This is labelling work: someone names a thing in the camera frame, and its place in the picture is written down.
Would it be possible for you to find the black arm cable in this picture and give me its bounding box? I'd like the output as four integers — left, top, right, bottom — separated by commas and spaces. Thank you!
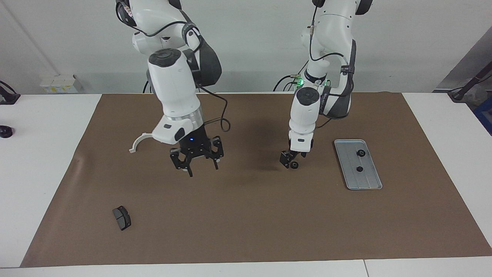
115, 0, 231, 133
308, 0, 356, 129

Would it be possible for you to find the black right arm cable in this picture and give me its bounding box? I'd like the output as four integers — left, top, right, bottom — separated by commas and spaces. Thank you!
115, 0, 231, 133

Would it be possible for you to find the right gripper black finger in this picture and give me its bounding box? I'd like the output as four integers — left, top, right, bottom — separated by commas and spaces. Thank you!
170, 148, 194, 177
206, 135, 224, 170

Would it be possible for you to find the short dark grey brake pad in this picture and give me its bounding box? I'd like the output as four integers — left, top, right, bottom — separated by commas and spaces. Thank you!
112, 206, 132, 231

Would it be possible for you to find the black stand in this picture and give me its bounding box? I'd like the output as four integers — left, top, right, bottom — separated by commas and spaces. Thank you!
448, 63, 492, 102

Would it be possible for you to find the white plastic half-ring clamp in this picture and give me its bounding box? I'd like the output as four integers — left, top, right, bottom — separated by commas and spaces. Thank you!
129, 132, 156, 154

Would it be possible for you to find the brown table mat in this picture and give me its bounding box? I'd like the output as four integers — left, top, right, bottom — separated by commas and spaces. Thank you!
20, 92, 492, 268

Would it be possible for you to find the black desk clamp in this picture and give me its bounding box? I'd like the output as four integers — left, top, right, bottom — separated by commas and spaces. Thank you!
0, 81, 20, 105

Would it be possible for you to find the blue crate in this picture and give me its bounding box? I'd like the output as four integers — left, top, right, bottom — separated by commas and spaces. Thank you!
473, 96, 492, 135

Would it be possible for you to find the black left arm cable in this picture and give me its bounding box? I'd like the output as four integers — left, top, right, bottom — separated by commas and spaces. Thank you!
308, 0, 356, 129

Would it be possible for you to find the silver metal tray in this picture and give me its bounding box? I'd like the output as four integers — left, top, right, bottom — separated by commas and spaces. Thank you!
334, 139, 383, 190

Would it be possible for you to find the white wall socket box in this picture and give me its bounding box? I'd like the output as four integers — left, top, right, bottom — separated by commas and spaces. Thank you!
40, 74, 83, 93

